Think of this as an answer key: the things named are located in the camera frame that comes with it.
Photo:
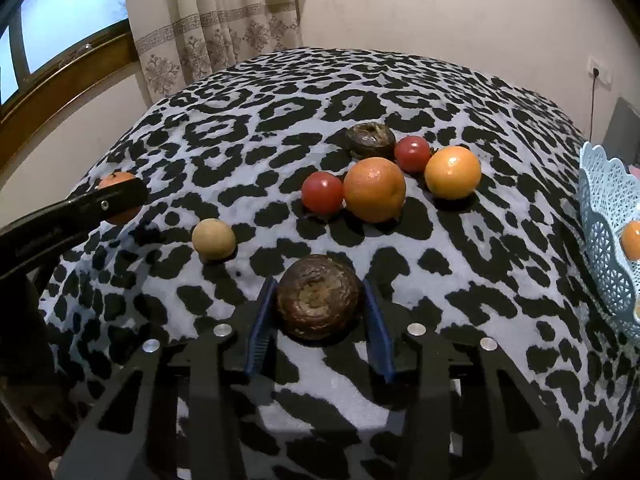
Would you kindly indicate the grey sofa bed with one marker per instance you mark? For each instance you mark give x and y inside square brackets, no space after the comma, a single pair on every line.
[622,139]

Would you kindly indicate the beige round fruit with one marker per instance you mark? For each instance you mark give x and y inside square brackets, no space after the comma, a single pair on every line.
[213,239]

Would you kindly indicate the white wall socket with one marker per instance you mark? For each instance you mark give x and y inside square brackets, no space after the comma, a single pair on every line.
[600,73]

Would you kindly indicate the window with wooden frame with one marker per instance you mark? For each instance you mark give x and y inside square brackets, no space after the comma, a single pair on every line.
[53,52]

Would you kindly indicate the red tomato left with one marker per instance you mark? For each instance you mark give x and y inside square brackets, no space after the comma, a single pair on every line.
[322,193]

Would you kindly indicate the red tomato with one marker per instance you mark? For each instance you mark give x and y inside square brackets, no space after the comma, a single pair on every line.
[412,154]
[322,193]

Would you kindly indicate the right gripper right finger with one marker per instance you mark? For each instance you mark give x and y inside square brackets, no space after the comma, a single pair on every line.
[469,412]

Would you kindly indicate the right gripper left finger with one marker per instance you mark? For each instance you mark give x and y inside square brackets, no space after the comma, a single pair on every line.
[131,432]

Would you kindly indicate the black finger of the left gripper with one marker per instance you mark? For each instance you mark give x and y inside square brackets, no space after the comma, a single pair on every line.
[52,230]

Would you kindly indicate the leopard print table cloth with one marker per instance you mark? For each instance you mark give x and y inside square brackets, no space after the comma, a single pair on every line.
[237,146]

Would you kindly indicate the dark brown mangosteen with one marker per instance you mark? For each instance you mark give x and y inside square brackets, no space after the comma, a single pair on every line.
[318,299]

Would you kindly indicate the orange in basket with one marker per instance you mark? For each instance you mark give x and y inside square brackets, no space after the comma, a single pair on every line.
[630,240]

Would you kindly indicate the beige patterned curtain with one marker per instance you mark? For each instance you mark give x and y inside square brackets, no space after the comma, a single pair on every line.
[179,42]

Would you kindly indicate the large orange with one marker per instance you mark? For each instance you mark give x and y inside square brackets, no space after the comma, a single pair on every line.
[375,190]

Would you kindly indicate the red tomato right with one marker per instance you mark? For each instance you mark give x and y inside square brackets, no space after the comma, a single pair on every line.
[412,154]

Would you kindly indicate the yellow orange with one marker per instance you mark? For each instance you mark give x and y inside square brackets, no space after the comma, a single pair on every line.
[452,173]

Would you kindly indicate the light blue lattice basket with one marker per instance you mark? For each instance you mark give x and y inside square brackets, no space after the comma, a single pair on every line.
[608,197]

